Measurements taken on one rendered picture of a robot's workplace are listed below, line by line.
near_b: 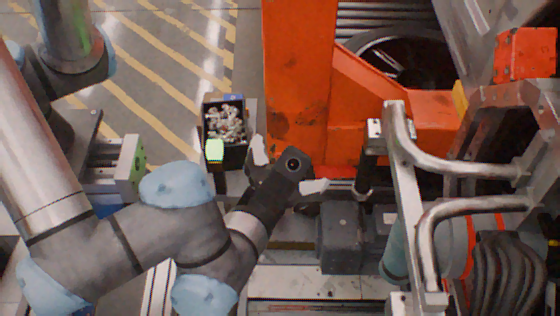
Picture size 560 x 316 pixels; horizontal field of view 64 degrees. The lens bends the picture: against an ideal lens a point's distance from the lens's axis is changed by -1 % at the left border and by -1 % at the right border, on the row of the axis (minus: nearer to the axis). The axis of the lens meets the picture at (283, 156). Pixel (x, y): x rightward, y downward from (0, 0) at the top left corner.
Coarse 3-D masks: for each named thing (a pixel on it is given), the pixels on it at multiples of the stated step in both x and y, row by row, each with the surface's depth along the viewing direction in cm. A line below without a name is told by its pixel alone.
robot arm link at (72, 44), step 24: (48, 0) 63; (72, 0) 65; (48, 24) 69; (72, 24) 70; (96, 24) 90; (48, 48) 79; (72, 48) 77; (96, 48) 84; (48, 72) 84; (72, 72) 83; (96, 72) 88
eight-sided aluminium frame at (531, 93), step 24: (480, 96) 85; (504, 96) 76; (528, 96) 68; (552, 96) 64; (480, 120) 90; (552, 120) 62; (456, 144) 98; (480, 144) 96; (552, 144) 62; (456, 192) 102; (456, 288) 98
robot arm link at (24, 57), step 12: (12, 48) 82; (24, 48) 85; (24, 60) 83; (36, 60) 84; (24, 72) 82; (36, 72) 83; (36, 84) 84; (48, 84) 85; (36, 96) 85; (48, 96) 87; (48, 108) 91
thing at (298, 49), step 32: (288, 0) 93; (320, 0) 93; (288, 32) 99; (320, 32) 98; (288, 64) 105; (320, 64) 105; (288, 96) 113; (320, 96) 112; (288, 128) 121; (320, 128) 120; (320, 160) 131
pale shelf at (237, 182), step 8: (248, 104) 160; (256, 104) 160; (256, 112) 158; (248, 120) 155; (256, 120) 157; (248, 128) 153; (200, 160) 144; (208, 176) 139; (232, 176) 139; (240, 176) 139; (232, 184) 137; (240, 184) 137; (248, 184) 137; (232, 192) 135; (240, 192) 135; (216, 200) 136; (224, 200) 136; (232, 200) 136
